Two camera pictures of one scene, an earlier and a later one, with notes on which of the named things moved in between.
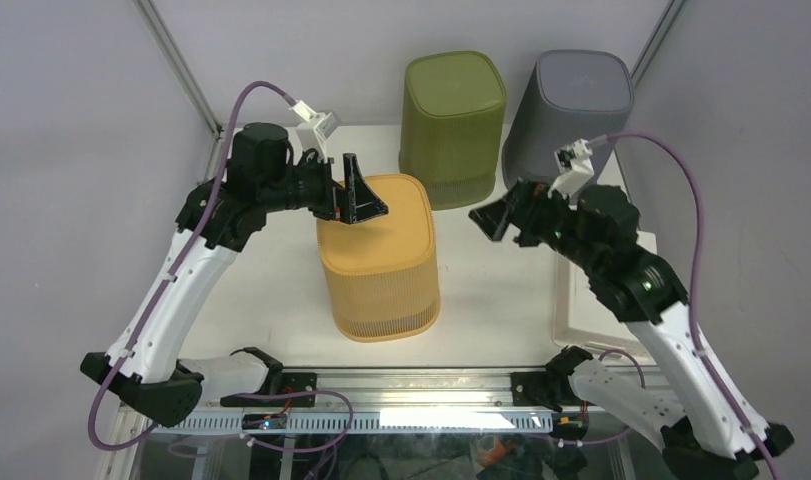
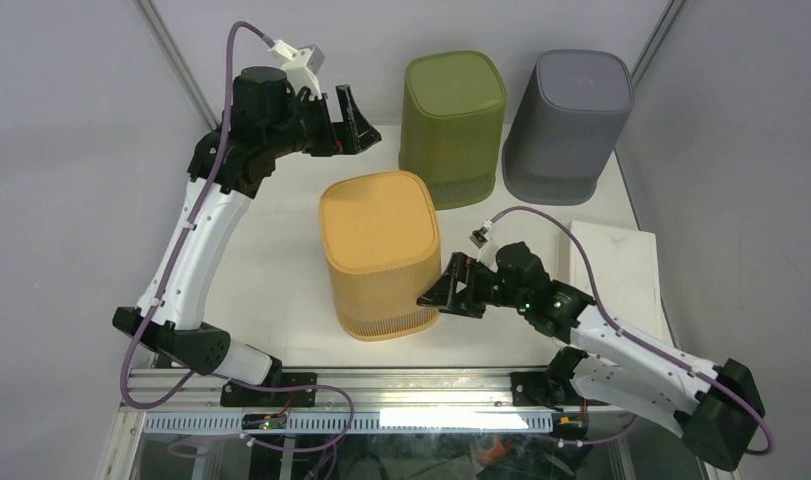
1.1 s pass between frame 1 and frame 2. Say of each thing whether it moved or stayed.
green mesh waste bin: stayed
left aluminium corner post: stayed
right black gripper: moved
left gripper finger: moved
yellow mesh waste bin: stayed
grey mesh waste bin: stayed
